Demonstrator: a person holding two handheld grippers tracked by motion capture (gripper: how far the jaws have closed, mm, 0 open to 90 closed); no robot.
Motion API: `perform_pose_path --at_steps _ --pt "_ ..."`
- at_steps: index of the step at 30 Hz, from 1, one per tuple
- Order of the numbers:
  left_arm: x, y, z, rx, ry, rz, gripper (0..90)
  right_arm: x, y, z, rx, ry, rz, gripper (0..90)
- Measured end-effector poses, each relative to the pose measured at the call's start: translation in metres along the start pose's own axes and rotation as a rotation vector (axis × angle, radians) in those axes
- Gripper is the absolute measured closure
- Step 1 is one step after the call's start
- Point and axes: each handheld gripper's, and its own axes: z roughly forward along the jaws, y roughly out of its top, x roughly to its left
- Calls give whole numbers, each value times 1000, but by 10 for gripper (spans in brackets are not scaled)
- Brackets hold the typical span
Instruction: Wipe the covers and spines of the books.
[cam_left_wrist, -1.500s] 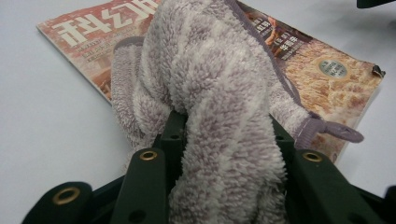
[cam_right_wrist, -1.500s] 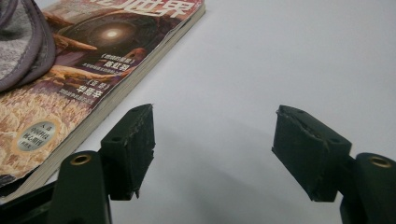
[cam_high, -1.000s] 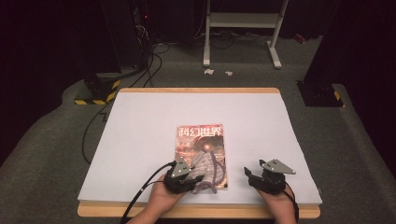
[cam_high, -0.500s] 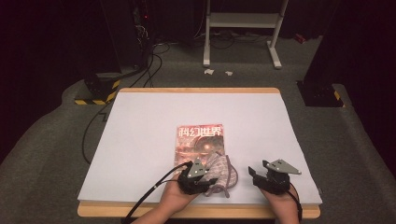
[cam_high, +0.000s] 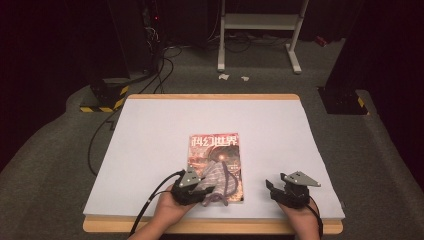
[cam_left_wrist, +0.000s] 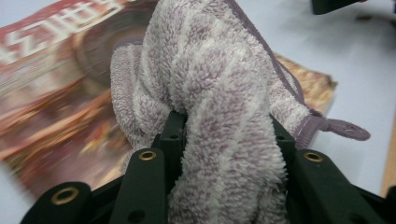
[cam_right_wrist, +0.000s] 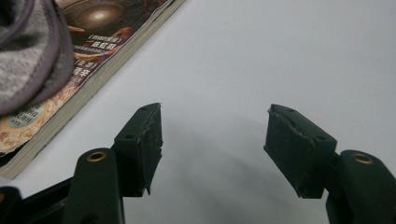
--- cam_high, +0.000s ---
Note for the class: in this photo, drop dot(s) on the small red object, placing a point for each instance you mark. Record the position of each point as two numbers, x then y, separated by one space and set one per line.
321 41

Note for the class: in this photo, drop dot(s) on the white paper scrap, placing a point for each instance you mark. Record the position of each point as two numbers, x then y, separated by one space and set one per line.
224 76
245 78

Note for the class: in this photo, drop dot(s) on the black equipment rack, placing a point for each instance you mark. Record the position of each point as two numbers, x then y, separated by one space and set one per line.
151 33

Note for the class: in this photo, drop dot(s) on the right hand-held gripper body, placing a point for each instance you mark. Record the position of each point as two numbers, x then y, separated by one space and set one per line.
296 195

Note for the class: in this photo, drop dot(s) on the black stand base hazard stripes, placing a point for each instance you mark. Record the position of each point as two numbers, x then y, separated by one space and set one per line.
106 96
343 101

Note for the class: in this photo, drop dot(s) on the white table cover sheet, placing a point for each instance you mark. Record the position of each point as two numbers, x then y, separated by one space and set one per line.
150 150

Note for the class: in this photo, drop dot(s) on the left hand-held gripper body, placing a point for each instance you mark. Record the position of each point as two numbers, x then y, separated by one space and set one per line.
186 191

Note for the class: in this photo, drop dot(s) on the white metal stand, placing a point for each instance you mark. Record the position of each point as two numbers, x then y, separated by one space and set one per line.
260 21

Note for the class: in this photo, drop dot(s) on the striped cloth face mask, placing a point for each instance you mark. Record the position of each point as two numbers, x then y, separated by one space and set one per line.
216 176

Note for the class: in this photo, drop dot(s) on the person's right hand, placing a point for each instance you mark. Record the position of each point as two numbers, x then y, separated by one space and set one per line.
303 221

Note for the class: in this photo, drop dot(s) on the person's left hand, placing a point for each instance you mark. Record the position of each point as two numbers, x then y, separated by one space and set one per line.
170 213

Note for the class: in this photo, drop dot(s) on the red cover magazine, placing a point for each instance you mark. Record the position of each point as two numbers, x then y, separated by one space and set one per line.
213 150

